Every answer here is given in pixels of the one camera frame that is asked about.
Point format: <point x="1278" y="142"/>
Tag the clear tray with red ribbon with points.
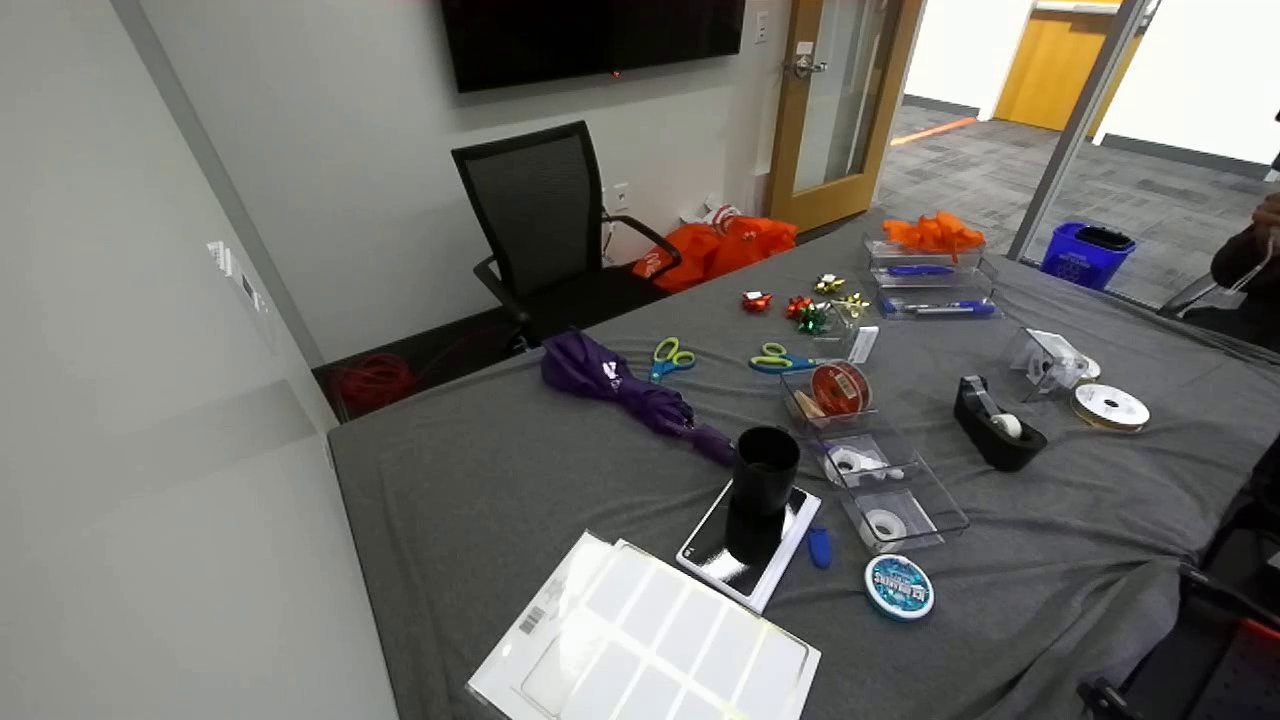
<point x="801" y="405"/>

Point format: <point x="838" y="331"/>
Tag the clear tray with blue pen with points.
<point x="893" y="296"/>

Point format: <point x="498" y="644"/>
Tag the clear tray with orange cloth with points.
<point x="880" y="249"/>

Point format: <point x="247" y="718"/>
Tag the clear tray with tape rolls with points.
<point x="932" y="513"/>

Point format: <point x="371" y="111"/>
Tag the clear tray with blue marker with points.
<point x="970" y="275"/>

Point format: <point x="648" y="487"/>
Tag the purple folded umbrella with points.
<point x="602" y="373"/>

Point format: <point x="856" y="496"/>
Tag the orange plastic bag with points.
<point x="722" y="249"/>

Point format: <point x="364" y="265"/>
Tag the small red gift bow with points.
<point x="799" y="307"/>

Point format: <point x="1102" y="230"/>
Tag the grey tablecloth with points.
<point x="532" y="492"/>

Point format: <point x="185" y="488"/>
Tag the black cup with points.
<point x="763" y="487"/>

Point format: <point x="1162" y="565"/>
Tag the green gift bow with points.
<point x="819" y="320"/>

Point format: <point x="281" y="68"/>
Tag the black mesh office chair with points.
<point x="532" y="203"/>

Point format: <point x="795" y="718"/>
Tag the red ribbon spool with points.
<point x="841" y="393"/>

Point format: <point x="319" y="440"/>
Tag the gold gift bow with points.
<point x="853" y="307"/>
<point x="831" y="284"/>

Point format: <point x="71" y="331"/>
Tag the white framed black tablet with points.
<point x="707" y="562"/>

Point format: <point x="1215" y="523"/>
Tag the small clear plastic box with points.
<point x="864" y="344"/>

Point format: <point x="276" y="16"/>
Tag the small blue clip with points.
<point x="820" y="547"/>

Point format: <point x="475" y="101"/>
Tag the wooden glass panel door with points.
<point x="785" y="147"/>

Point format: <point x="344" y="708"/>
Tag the red bundle on floor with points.
<point x="372" y="386"/>

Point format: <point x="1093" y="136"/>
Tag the white label sheet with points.
<point x="640" y="644"/>

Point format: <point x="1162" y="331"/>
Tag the blue marker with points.
<point x="923" y="269"/>

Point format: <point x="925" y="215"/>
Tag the blue ballpoint pen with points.
<point x="940" y="308"/>

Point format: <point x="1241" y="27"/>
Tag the orange crumpled cloth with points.
<point x="932" y="234"/>

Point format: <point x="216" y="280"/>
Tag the blue round tape roll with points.
<point x="898" y="589"/>

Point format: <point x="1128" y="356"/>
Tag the black tape dispenser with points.
<point x="994" y="440"/>

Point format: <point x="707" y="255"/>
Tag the white ribbon spool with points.
<point x="1114" y="405"/>
<point x="1085" y="365"/>

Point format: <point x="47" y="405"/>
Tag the blue recycling bin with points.
<point x="1085" y="255"/>

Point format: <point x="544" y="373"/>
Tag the yellow wooden door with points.
<point x="1052" y="66"/>

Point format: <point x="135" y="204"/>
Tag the seated person in black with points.
<point x="1247" y="265"/>

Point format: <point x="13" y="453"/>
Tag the black wall television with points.
<point x="585" y="33"/>

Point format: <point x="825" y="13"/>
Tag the white wall outlet plate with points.
<point x="223" y="256"/>

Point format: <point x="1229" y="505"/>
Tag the grey metal frame post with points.
<point x="1074" y="135"/>

